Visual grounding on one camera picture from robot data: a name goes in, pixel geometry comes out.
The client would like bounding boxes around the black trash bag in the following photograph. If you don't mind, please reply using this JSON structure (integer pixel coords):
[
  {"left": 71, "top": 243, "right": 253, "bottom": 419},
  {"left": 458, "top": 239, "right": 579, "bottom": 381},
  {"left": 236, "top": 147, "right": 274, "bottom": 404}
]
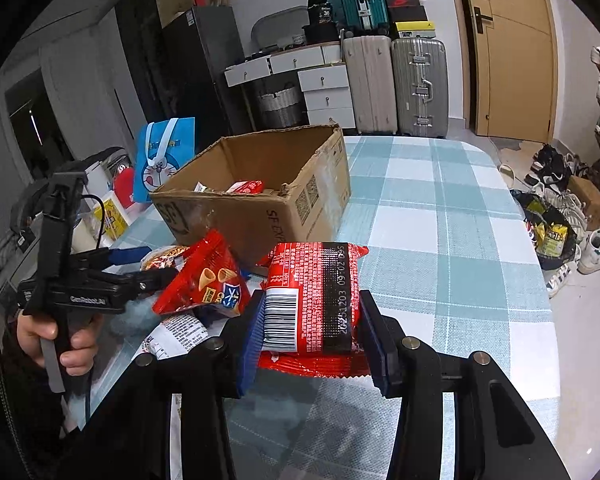
[{"left": 512, "top": 190, "right": 581, "bottom": 271}]

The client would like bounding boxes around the wooden door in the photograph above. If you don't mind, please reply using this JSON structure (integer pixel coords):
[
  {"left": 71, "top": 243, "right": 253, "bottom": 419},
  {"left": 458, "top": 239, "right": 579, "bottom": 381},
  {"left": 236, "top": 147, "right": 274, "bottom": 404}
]
[{"left": 452, "top": 0, "right": 556, "bottom": 143}]

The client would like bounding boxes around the cream cup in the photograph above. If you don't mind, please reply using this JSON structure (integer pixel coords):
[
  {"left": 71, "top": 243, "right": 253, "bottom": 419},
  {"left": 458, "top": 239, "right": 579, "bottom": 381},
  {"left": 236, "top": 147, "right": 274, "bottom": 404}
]
[{"left": 72, "top": 215, "right": 101, "bottom": 253}]

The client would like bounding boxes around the yellow carton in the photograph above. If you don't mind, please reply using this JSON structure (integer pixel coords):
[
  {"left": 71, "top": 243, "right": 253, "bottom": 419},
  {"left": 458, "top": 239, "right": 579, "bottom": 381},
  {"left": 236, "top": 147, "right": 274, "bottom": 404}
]
[{"left": 94, "top": 197, "right": 128, "bottom": 241}]

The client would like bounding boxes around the pile of sneakers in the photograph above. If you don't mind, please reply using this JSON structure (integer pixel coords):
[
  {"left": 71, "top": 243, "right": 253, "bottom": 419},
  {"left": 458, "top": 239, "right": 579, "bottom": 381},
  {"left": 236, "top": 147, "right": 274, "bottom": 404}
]
[{"left": 497, "top": 142, "right": 600, "bottom": 298}]

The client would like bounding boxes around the red cookie pack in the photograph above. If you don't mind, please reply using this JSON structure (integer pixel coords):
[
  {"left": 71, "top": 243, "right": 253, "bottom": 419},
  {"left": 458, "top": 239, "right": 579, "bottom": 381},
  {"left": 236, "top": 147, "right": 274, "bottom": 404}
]
[{"left": 225, "top": 180, "right": 265, "bottom": 196}]

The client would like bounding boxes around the tall dark wardrobe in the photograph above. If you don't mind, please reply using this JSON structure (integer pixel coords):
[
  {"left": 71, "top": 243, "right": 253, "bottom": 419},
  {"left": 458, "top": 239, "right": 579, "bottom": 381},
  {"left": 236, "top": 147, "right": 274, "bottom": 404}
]
[{"left": 115, "top": 0, "right": 171, "bottom": 131}]

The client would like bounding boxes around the person's left forearm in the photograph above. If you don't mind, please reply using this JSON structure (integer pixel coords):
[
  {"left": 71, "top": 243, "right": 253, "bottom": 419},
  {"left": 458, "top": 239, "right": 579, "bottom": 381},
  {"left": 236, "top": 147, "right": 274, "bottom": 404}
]
[{"left": 0, "top": 350, "right": 88, "bottom": 480}]

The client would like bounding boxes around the beige suitcase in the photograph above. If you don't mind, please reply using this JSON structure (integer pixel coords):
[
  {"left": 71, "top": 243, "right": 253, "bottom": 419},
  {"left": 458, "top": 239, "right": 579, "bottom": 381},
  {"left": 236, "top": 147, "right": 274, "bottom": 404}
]
[{"left": 342, "top": 35, "right": 398, "bottom": 136}]

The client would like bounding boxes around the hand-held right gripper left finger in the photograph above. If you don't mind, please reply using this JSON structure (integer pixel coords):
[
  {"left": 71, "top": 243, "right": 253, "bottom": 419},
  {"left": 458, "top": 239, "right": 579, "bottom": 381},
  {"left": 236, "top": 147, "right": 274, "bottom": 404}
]
[{"left": 80, "top": 287, "right": 268, "bottom": 480}]

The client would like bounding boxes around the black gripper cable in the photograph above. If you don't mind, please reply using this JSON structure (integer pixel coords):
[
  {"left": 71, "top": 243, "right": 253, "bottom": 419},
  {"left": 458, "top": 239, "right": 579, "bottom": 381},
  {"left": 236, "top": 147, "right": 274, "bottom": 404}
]
[{"left": 80, "top": 194, "right": 106, "bottom": 253}]

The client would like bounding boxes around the silver suitcase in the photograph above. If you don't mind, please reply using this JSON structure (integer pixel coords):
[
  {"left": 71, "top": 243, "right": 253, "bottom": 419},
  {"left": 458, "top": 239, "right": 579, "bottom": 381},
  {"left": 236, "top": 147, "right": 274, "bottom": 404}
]
[{"left": 391, "top": 37, "right": 449, "bottom": 138}]

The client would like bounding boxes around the small brown cardboard box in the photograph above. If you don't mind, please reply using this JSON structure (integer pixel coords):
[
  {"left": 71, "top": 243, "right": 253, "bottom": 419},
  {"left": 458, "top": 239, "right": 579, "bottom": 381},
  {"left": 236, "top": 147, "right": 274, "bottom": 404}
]
[{"left": 567, "top": 175, "right": 600, "bottom": 231}]

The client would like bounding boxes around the red cone snack bag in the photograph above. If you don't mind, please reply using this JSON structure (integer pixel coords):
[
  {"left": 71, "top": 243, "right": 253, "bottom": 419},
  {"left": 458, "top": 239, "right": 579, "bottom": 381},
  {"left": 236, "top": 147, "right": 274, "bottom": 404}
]
[{"left": 152, "top": 230, "right": 243, "bottom": 318}]

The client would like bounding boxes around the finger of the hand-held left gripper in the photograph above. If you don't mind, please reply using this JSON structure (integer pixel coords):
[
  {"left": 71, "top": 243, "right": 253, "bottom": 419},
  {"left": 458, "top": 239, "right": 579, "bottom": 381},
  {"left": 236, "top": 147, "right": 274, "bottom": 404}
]
[
  {"left": 87, "top": 266, "right": 181, "bottom": 301},
  {"left": 75, "top": 245, "right": 153, "bottom": 268}
]

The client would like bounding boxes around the dark grey refrigerator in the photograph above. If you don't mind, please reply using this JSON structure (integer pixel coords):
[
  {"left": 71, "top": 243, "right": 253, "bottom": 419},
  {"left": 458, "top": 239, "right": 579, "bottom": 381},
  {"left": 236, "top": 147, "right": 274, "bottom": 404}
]
[{"left": 162, "top": 5, "right": 251, "bottom": 136}]

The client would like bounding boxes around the white drawer desk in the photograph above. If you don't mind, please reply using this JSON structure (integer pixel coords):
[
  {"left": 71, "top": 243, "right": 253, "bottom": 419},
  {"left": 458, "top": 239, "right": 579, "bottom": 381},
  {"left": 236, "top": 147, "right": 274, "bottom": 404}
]
[{"left": 224, "top": 42, "right": 357, "bottom": 131}]

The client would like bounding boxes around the orange noodle snack bag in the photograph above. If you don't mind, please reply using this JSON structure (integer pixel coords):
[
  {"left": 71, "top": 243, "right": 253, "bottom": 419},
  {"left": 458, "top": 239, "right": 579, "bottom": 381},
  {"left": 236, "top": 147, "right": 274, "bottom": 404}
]
[{"left": 140, "top": 245, "right": 191, "bottom": 273}]

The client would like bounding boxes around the grey oval frame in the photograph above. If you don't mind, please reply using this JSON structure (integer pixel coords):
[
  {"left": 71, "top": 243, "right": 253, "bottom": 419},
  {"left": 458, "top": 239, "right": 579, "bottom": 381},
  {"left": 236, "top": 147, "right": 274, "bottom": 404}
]
[{"left": 250, "top": 6, "right": 311, "bottom": 58}]

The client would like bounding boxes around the teal checked tablecloth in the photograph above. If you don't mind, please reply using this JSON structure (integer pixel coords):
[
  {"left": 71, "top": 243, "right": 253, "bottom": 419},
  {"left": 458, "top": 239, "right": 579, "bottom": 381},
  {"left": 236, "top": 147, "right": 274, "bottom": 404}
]
[{"left": 87, "top": 135, "right": 563, "bottom": 480}]

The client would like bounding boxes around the white noodle snack bag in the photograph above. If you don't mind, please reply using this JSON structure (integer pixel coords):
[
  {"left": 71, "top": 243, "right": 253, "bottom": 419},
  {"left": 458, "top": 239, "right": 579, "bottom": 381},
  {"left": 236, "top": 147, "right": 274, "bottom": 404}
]
[{"left": 142, "top": 310, "right": 211, "bottom": 358}]

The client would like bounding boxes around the red white pouch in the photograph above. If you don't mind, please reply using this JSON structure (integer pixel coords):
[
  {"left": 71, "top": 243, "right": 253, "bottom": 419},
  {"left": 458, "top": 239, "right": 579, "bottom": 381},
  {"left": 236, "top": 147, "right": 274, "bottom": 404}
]
[{"left": 112, "top": 165, "right": 137, "bottom": 210}]

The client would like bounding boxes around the stack of shoe boxes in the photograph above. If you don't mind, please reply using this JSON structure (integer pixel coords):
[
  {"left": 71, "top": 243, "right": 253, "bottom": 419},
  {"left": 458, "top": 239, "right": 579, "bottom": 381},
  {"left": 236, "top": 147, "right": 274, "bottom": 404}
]
[{"left": 382, "top": 0, "right": 437, "bottom": 40}]

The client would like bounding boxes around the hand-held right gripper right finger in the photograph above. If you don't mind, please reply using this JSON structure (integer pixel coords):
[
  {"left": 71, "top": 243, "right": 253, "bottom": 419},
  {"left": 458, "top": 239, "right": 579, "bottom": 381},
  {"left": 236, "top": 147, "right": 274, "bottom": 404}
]
[{"left": 357, "top": 289, "right": 571, "bottom": 480}]

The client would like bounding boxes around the white kettle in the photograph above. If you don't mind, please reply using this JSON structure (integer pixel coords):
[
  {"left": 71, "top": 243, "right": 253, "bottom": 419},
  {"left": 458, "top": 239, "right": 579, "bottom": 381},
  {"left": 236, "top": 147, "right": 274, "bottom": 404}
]
[{"left": 82, "top": 160, "right": 118, "bottom": 201}]

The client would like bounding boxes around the blue cartoon tote bag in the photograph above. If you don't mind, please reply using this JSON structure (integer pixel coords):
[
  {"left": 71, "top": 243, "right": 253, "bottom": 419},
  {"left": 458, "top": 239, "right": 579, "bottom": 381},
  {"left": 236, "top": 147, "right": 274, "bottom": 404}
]
[{"left": 132, "top": 117, "right": 197, "bottom": 203}]

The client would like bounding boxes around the red black wafer packet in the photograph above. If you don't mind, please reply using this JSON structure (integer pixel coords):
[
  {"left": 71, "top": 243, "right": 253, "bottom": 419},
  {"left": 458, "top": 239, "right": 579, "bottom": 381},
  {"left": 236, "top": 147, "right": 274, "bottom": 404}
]
[{"left": 257, "top": 241, "right": 371, "bottom": 378}]

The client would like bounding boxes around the person's left hand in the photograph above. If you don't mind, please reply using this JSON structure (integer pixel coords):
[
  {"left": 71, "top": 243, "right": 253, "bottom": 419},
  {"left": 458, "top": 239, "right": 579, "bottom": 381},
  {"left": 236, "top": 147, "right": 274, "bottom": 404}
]
[{"left": 16, "top": 310, "right": 103, "bottom": 376}]

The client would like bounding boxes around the wicker basket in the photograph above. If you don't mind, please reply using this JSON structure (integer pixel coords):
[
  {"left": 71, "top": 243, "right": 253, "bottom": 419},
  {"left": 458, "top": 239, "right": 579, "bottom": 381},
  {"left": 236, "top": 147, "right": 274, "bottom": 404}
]
[{"left": 256, "top": 85, "right": 303, "bottom": 130}]

